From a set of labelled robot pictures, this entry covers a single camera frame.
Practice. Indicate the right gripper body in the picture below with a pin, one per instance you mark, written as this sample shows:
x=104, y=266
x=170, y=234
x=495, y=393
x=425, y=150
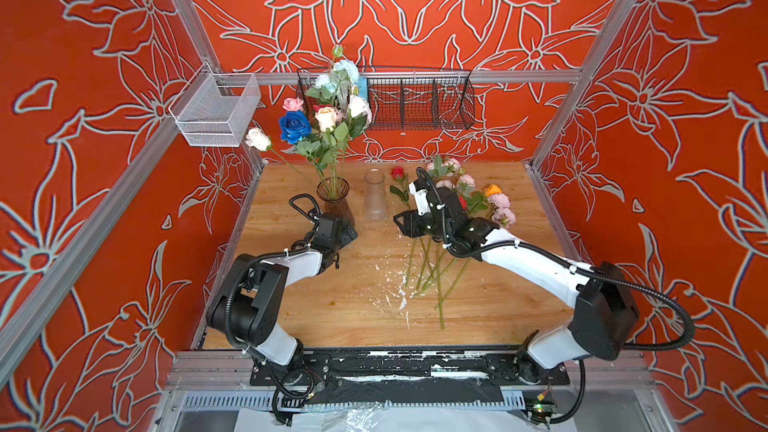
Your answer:
x=426, y=225

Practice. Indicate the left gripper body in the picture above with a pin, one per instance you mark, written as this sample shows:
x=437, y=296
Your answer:
x=343, y=239

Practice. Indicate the dark ribbed glass vase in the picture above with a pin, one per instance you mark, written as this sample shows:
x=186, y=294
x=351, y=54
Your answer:
x=336, y=198

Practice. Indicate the clear glass vase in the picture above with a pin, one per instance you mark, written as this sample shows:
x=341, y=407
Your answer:
x=375, y=202

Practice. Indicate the blue rose stem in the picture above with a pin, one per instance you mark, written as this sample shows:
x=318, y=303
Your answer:
x=297, y=132

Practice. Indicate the peach rose stem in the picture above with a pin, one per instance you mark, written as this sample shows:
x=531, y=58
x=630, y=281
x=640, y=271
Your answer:
x=326, y=118

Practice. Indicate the white rose stem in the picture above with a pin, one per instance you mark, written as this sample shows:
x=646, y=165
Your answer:
x=358, y=118
x=256, y=138

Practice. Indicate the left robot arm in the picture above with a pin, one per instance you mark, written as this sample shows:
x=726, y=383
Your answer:
x=246, y=305

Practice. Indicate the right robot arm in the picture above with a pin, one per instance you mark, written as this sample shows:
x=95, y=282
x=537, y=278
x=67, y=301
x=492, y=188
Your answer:
x=600, y=297

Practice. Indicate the light blue power strip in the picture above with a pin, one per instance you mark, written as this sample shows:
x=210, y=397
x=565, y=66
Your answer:
x=363, y=88

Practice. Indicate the small circuit board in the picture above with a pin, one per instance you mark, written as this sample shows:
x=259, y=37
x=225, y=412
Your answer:
x=540, y=409

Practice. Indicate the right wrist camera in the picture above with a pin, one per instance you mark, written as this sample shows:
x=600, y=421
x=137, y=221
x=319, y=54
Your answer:
x=420, y=189

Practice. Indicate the black wire wall basket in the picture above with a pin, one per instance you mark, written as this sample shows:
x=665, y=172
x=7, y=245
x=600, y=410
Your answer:
x=405, y=99

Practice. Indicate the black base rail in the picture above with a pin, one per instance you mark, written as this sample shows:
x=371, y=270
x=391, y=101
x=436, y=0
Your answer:
x=460, y=376

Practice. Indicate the clear acrylic wall bin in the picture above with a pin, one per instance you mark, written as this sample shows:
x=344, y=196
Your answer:
x=215, y=109

